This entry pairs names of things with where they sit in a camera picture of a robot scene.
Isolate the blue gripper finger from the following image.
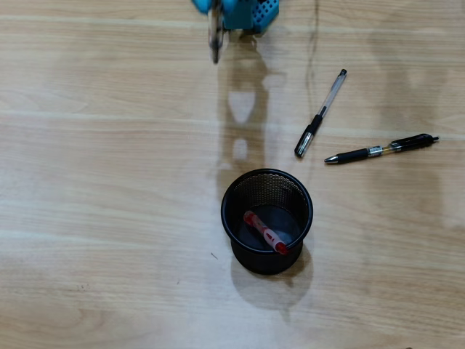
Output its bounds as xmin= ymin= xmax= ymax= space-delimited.
xmin=191 ymin=0 xmax=215 ymax=15

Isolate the grey grip black pen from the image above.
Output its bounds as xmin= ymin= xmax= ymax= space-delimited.
xmin=206 ymin=0 xmax=230 ymax=65

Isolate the clear stick pen black cap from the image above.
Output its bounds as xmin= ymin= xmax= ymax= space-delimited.
xmin=294 ymin=68 xmax=348 ymax=159

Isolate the black retractable pen yellow band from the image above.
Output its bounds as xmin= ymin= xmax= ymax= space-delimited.
xmin=323 ymin=133 xmax=440 ymax=167

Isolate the red retractable pen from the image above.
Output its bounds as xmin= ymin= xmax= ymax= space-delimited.
xmin=243 ymin=209 xmax=289 ymax=255

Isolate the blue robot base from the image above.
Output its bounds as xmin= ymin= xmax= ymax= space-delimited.
xmin=220 ymin=0 xmax=281 ymax=36

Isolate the black mesh pen holder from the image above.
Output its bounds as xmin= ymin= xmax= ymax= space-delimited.
xmin=220 ymin=168 xmax=315 ymax=276

